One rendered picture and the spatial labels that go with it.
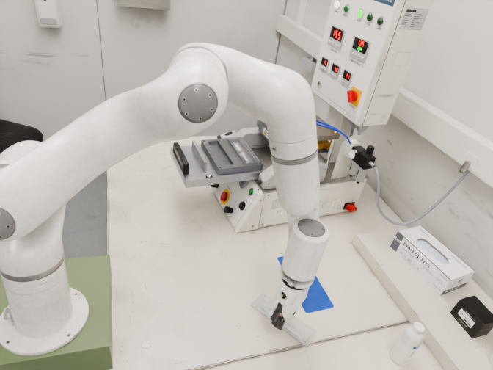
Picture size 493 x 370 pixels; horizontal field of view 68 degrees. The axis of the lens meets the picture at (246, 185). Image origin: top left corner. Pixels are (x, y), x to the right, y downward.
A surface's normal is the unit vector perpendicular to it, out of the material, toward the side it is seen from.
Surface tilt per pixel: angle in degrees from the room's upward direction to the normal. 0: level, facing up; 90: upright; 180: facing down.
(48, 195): 81
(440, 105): 90
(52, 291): 88
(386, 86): 90
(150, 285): 0
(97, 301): 4
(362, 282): 0
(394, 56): 90
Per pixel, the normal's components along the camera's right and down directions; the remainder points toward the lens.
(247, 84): -0.69, 0.22
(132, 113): -0.48, 0.46
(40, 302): 0.53, 0.50
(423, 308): 0.13, -0.81
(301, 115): 0.35, 0.40
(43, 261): 0.74, 0.32
